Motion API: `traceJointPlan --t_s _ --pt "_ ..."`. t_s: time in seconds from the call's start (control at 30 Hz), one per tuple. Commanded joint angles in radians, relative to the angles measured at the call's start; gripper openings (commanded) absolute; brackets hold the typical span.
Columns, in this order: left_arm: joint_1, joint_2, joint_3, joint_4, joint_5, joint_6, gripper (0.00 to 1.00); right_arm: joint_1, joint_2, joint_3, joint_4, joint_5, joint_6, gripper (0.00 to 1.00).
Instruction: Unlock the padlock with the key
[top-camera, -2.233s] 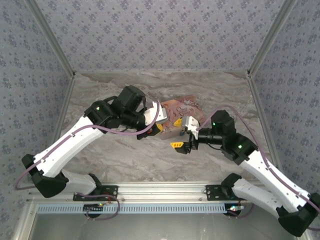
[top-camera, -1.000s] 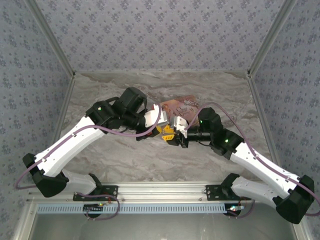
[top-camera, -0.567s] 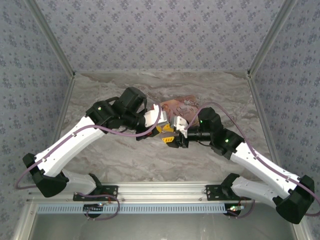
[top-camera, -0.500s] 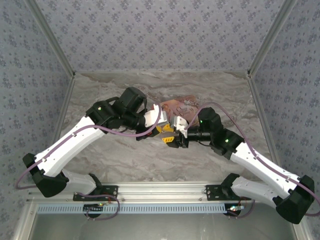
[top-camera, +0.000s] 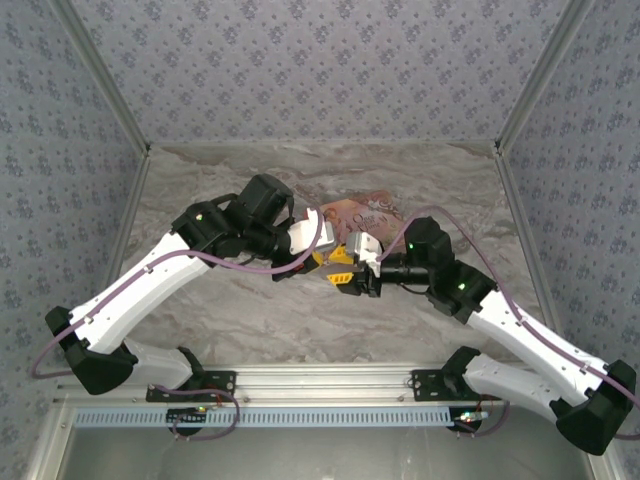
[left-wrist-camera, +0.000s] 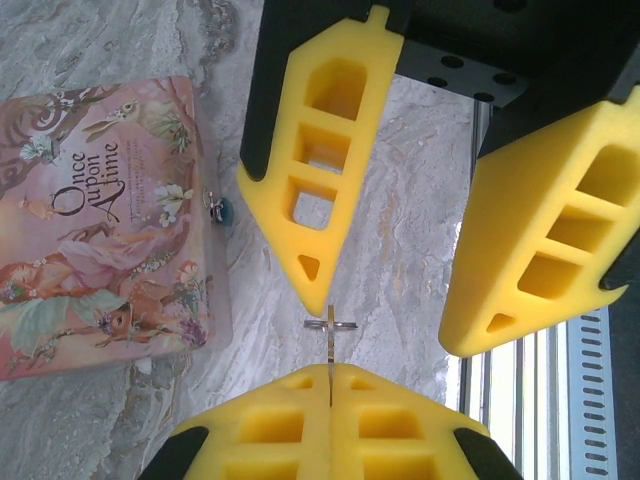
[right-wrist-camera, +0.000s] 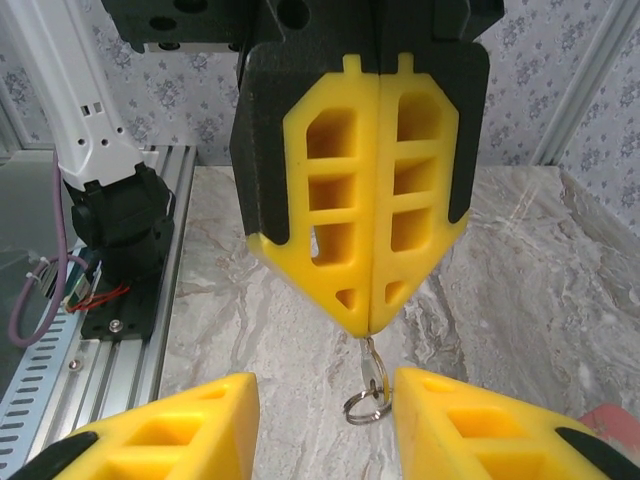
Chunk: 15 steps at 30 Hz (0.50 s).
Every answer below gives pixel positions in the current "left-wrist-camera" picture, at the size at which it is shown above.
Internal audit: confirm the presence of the small teal padlock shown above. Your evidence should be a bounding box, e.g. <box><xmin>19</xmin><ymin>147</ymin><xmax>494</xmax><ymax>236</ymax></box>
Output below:
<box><xmin>202</xmin><ymin>187</ymin><xmax>240</xmax><ymax>231</ymax></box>

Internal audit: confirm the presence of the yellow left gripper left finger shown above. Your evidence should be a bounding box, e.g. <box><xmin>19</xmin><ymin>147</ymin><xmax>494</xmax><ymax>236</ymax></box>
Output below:
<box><xmin>139</xmin><ymin>363</ymin><xmax>332</xmax><ymax>480</ymax></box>

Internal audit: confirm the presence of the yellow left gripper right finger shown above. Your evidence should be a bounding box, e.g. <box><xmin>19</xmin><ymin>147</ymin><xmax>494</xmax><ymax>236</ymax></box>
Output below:
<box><xmin>330</xmin><ymin>363</ymin><xmax>521</xmax><ymax>480</ymax></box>

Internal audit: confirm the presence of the small metal key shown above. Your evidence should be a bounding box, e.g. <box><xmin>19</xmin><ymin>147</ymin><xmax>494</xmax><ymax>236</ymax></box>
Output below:
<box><xmin>326</xmin><ymin>305</ymin><xmax>338</xmax><ymax>407</ymax></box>

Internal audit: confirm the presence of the silver key ring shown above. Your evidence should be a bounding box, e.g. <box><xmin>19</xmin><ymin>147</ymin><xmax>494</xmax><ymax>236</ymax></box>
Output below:
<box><xmin>303</xmin><ymin>318</ymin><xmax>360</xmax><ymax>332</ymax></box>

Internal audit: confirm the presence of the white slotted cable duct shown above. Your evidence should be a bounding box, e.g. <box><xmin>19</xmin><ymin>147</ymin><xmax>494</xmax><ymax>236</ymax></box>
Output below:
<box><xmin>566</xmin><ymin>306</ymin><xmax>615</xmax><ymax>480</ymax></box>

